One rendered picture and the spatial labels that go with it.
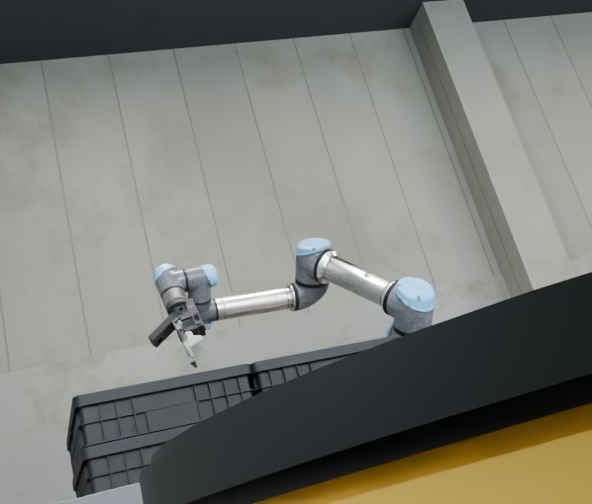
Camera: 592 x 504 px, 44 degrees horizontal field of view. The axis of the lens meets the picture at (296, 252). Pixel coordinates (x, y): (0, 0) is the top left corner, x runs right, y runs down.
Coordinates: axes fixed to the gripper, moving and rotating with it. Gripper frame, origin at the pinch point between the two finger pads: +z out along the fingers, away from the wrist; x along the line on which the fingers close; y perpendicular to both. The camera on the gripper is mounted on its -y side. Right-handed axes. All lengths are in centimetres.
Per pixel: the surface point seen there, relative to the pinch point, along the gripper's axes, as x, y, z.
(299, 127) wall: 129, 116, -211
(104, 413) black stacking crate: -43, -21, 32
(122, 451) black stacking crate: -40, -20, 40
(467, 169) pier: 157, 206, -155
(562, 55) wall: 157, 325, -222
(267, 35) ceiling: 101, 122, -272
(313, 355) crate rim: -31, 27, 31
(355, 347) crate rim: -28, 38, 32
